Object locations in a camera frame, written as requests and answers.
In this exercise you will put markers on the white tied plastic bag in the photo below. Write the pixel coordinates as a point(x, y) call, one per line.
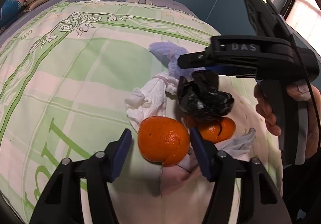
point(150, 100)

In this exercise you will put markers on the purple foam fruit net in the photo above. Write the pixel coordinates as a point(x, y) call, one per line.
point(168, 53)

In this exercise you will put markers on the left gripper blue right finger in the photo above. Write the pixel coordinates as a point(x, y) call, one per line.
point(203, 150)

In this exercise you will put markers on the blue floral folded blanket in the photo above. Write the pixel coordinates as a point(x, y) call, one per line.
point(10, 9)

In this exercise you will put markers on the white crumpled tissue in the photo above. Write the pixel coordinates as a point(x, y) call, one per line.
point(239, 145)

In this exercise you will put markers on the orange mandarin fruit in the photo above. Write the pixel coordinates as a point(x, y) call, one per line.
point(163, 140)

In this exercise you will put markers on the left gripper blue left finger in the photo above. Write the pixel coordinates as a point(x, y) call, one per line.
point(118, 151)

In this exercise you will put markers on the black plastic bag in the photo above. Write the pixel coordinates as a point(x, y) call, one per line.
point(200, 97)

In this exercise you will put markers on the person's right hand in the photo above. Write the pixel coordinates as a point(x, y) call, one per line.
point(299, 91)

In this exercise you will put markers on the window with grey frame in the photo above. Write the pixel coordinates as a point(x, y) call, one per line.
point(303, 17)

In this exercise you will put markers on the green patterned bed quilt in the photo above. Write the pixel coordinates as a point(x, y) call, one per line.
point(100, 88)

